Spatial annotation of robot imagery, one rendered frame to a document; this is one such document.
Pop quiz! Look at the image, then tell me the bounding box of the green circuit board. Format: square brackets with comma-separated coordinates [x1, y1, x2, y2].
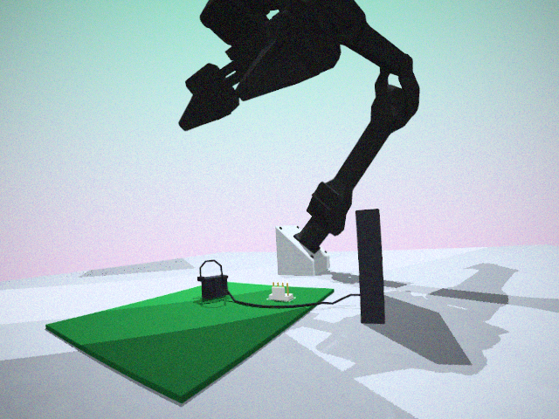
[45, 281, 334, 403]

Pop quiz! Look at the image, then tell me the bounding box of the black plug with cable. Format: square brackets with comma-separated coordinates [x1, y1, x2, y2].
[197, 259, 360, 308]

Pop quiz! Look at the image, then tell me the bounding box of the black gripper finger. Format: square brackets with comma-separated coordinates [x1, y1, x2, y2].
[178, 72, 231, 132]
[235, 10, 322, 101]

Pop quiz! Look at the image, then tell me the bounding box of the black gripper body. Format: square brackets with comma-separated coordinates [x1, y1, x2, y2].
[185, 0, 342, 112]

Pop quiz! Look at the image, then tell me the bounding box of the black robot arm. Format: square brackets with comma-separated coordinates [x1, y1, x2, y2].
[199, 0, 420, 254]

